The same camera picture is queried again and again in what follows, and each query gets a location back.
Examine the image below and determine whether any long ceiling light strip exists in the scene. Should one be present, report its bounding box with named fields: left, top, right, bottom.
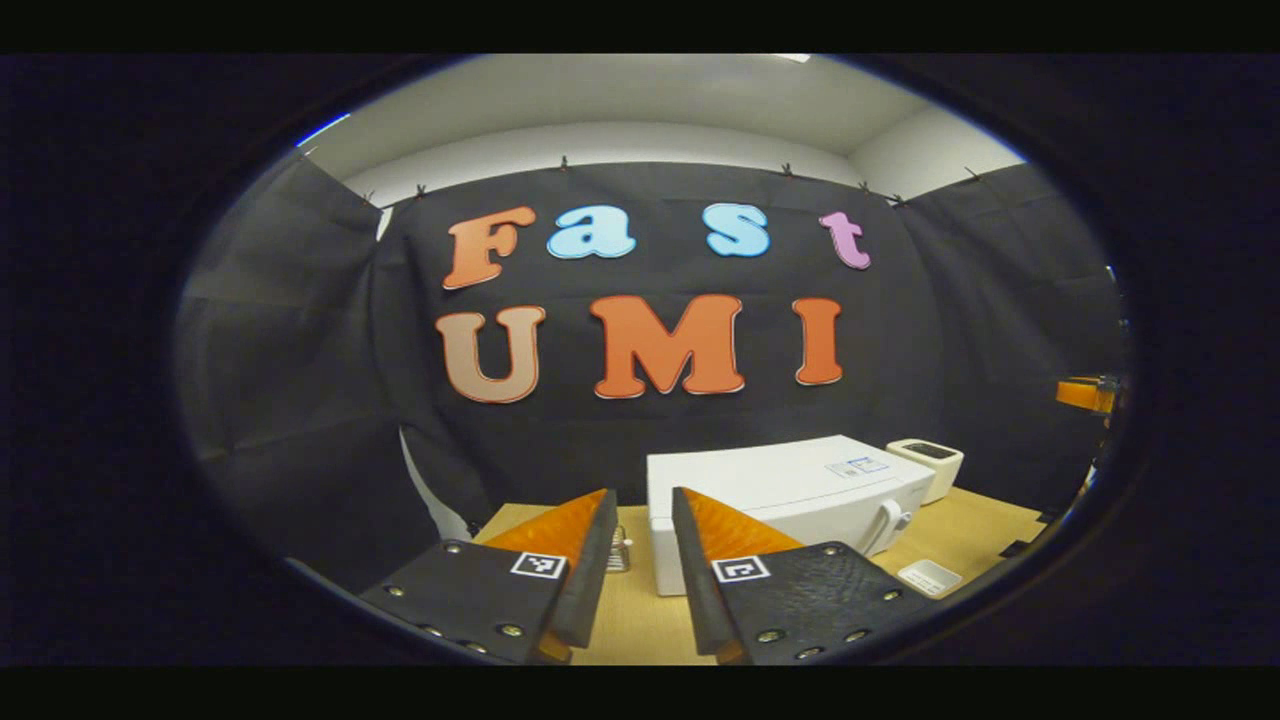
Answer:
left=297, top=112, right=353, bottom=149

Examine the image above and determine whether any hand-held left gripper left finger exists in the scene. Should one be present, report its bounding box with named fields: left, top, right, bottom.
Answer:
left=358, top=487, right=620, bottom=666

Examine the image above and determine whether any white microwave oven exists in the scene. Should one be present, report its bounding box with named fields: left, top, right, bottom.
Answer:
left=646, top=434, right=937, bottom=597

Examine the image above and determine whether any black backdrop cloth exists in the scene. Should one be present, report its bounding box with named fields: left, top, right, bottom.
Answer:
left=175, top=155, right=1131, bottom=601

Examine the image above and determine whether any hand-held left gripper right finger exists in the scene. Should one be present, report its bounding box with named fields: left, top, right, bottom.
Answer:
left=671, top=486, right=938, bottom=667

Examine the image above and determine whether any white toaster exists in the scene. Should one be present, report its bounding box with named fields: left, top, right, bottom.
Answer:
left=886, top=438, right=965, bottom=506

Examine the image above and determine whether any small white tray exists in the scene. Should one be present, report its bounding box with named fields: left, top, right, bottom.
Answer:
left=897, top=559, right=963, bottom=598

